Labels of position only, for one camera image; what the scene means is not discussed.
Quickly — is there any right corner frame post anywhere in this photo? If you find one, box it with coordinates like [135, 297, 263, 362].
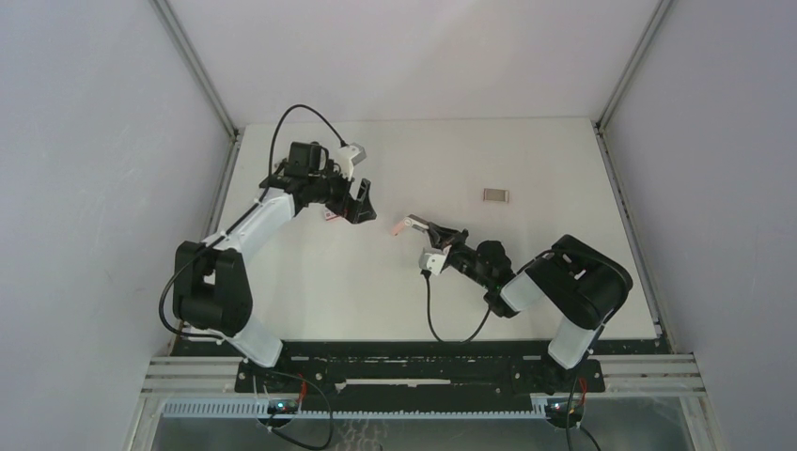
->
[593, 0, 677, 134]

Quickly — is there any left corner frame post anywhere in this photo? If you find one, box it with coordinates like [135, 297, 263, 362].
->
[150, 0, 241, 172]

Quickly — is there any red white staple box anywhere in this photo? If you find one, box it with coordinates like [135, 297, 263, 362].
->
[323, 210, 339, 222]

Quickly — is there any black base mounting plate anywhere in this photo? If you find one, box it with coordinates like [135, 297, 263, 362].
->
[171, 338, 670, 415]

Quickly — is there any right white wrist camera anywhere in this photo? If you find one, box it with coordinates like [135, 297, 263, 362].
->
[418, 248, 447, 275]

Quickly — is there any green circuit board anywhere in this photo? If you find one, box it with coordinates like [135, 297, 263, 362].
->
[267, 400, 301, 415]
[544, 398, 586, 429]

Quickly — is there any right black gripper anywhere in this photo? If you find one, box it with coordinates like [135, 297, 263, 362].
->
[427, 222, 492, 290]

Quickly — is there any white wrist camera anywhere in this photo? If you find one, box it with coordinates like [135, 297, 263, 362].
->
[336, 143, 367, 180]
[418, 248, 447, 275]

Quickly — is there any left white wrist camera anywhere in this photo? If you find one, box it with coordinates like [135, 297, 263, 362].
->
[336, 143, 367, 180]

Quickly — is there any black camera cable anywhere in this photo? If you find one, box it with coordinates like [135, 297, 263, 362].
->
[157, 103, 349, 340]
[423, 271, 555, 345]

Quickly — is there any white slotted cable duct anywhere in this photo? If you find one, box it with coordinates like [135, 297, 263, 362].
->
[162, 397, 548, 420]

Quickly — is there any corner frame post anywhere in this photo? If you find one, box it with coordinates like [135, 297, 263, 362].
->
[150, 0, 241, 172]
[593, 0, 677, 134]

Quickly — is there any right green circuit board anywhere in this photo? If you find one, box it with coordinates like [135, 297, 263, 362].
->
[544, 398, 586, 429]

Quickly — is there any left black camera cable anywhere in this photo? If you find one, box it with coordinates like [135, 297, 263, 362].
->
[157, 103, 349, 340]

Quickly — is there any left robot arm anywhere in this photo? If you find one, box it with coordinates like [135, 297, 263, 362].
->
[170, 142, 377, 392]

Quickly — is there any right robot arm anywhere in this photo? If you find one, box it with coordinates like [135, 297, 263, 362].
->
[402, 215, 633, 391]

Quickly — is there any aluminium frame rail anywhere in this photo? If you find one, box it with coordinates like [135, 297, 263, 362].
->
[142, 354, 707, 397]

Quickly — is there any left green circuit board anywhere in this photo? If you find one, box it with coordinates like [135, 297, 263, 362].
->
[267, 400, 301, 415]

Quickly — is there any right black camera cable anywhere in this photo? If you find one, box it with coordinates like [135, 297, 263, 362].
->
[423, 271, 555, 345]

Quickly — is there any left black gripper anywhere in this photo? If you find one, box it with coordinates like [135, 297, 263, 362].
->
[307, 160, 375, 224]

